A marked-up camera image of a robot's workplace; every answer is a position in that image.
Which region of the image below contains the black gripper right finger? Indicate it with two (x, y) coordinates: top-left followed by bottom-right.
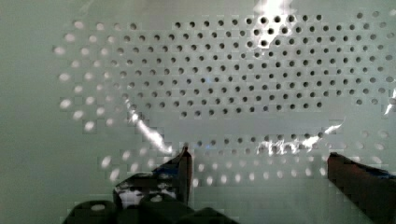
(327, 152), (396, 224)

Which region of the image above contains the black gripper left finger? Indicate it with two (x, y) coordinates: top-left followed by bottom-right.
(113, 146), (192, 209)

